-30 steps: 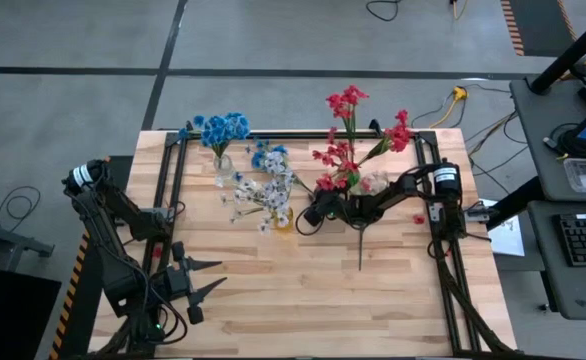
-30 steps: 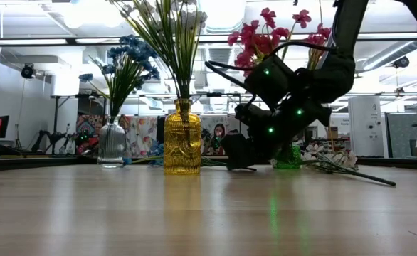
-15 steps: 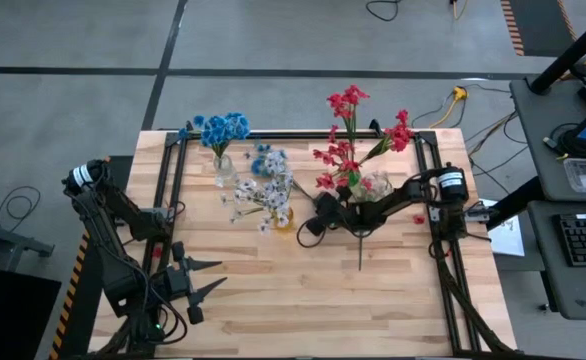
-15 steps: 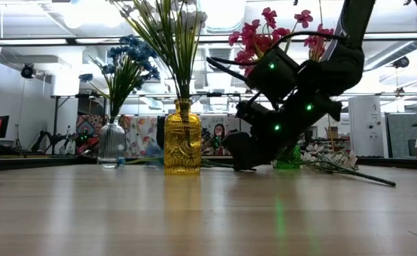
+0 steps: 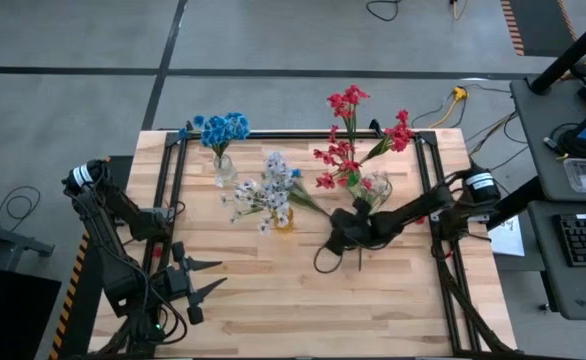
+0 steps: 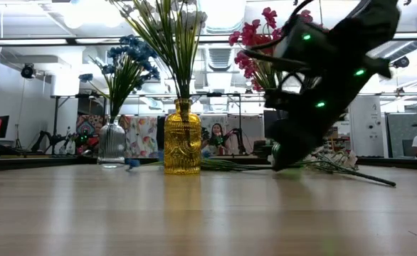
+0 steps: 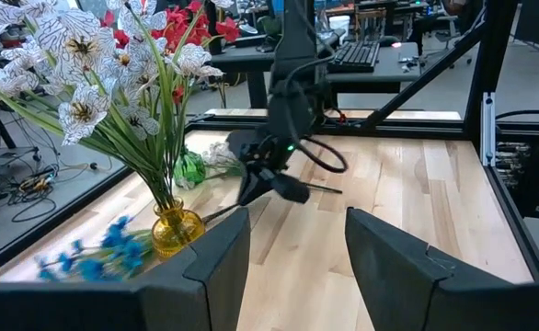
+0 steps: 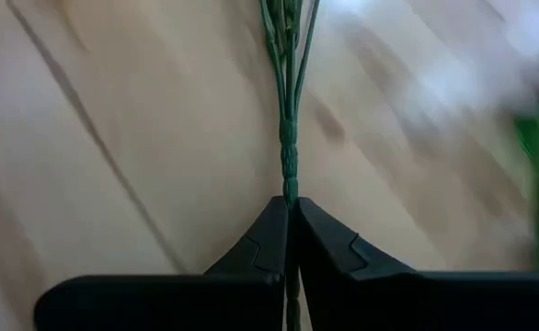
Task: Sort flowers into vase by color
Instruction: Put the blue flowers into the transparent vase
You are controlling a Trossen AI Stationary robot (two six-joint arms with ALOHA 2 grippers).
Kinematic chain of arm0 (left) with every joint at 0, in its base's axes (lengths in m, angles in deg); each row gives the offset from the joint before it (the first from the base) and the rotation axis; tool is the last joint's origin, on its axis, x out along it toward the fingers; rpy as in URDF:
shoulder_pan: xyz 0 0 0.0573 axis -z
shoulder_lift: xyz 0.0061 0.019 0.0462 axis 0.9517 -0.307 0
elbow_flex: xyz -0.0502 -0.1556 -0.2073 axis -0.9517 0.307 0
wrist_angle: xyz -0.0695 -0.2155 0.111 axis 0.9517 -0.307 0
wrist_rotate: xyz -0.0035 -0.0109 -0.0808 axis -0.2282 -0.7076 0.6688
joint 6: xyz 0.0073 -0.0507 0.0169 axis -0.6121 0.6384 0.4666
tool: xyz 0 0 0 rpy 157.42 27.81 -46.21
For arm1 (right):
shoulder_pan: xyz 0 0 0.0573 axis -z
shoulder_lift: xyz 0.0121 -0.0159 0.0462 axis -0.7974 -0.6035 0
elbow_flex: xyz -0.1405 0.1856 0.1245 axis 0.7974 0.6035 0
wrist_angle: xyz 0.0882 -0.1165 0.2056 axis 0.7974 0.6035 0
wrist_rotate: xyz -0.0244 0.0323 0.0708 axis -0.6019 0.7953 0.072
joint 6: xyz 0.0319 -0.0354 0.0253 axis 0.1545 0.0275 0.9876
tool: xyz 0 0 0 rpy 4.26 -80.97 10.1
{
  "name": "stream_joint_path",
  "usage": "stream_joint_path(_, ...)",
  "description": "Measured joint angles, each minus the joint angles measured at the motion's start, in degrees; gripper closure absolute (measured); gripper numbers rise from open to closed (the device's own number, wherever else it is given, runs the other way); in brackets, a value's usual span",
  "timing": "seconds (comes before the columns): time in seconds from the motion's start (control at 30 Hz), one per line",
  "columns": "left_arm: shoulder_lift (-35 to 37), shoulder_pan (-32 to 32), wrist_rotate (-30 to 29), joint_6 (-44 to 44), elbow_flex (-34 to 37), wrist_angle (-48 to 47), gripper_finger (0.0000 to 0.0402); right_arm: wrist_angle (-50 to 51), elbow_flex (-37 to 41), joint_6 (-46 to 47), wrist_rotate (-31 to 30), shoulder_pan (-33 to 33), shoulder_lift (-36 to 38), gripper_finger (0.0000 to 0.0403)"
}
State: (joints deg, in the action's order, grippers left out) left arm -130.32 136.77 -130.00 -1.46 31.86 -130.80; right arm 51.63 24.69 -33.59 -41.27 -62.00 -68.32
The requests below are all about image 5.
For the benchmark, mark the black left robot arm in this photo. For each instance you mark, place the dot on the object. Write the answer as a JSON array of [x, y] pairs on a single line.
[[113, 260]]

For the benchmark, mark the black keyboard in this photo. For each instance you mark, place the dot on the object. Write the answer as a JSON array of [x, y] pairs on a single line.
[[585, 240]]

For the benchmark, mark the orange black hazard tape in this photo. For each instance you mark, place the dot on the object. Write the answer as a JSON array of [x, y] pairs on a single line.
[[514, 30], [568, 20]]

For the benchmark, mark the grey desk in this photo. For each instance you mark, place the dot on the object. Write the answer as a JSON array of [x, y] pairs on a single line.
[[538, 140], [563, 290]]

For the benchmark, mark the black thick rig post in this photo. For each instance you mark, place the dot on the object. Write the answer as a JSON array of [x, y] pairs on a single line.
[[573, 50]]

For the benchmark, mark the yellow embossed glass vase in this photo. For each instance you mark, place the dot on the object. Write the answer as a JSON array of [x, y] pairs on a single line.
[[284, 224]]

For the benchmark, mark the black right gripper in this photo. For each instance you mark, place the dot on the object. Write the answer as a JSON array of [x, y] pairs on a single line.
[[353, 227]]

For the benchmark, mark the black aluminium table frame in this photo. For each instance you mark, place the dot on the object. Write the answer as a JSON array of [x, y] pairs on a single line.
[[293, 134]]

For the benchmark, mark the clear ribbed glass vase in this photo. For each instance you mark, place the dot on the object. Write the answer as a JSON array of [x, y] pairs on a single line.
[[224, 172]]

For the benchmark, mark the yellow black hazard strip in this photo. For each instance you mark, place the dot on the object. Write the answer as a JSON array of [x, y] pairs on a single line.
[[65, 312]]

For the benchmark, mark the green embossed glass vase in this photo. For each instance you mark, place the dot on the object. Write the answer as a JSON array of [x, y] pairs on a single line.
[[353, 179]]

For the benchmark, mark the black floor mat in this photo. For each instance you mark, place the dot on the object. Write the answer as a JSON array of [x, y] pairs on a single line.
[[80, 345], [540, 25]]

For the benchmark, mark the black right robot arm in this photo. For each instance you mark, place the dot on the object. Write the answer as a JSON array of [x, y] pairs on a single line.
[[423, 205]]

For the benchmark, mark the fallen red petal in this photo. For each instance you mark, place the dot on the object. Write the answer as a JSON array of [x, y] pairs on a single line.
[[420, 220]]

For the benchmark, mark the black flat panel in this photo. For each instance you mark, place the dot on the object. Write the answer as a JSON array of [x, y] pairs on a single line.
[[8, 320]]

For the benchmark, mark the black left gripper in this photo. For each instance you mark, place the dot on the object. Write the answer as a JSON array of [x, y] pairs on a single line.
[[179, 282]]

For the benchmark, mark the black diagonal bar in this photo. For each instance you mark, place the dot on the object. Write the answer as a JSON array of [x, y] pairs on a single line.
[[515, 202]]

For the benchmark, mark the white paper sheet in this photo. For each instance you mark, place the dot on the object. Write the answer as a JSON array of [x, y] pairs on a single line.
[[510, 240]]

